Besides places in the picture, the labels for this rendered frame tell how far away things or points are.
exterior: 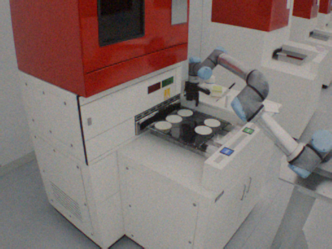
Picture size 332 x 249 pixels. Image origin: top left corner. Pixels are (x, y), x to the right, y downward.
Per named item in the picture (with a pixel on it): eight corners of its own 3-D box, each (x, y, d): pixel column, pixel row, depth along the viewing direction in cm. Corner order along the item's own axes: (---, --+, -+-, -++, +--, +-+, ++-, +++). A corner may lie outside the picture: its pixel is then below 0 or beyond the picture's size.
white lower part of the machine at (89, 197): (50, 209, 227) (27, 125, 188) (118, 166, 284) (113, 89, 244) (106, 257, 189) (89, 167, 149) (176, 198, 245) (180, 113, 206)
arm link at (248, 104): (326, 161, 124) (248, 81, 132) (306, 183, 125) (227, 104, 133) (318, 158, 136) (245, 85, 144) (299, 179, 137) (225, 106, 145)
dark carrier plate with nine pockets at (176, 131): (148, 126, 173) (148, 126, 173) (181, 107, 197) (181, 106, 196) (196, 147, 154) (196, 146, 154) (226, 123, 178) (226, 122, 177)
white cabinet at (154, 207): (125, 241, 203) (115, 152, 163) (197, 178, 269) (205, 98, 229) (196, 288, 168) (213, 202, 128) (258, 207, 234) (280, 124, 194)
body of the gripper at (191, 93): (183, 96, 187) (184, 79, 181) (196, 96, 189) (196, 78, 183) (187, 102, 181) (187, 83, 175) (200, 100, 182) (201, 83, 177)
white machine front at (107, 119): (85, 165, 151) (76, 95, 132) (176, 112, 207) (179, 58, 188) (89, 166, 149) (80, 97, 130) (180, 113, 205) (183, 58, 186)
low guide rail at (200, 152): (150, 133, 180) (150, 129, 179) (152, 132, 182) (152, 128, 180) (220, 164, 153) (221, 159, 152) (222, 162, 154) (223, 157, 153)
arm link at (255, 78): (275, 74, 128) (214, 41, 164) (259, 91, 129) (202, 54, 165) (281, 87, 136) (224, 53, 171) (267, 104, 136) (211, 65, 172)
